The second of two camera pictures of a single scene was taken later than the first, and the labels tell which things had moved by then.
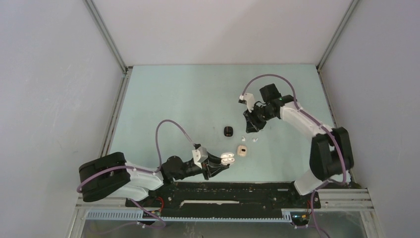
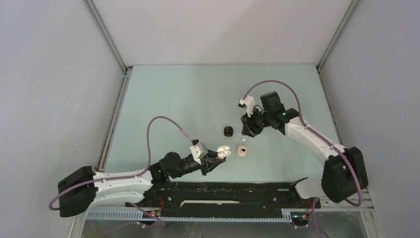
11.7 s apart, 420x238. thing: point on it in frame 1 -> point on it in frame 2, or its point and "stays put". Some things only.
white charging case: [227, 158] -> [223, 151]
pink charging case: [241, 150] stays put
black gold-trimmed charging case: [228, 131] stays put
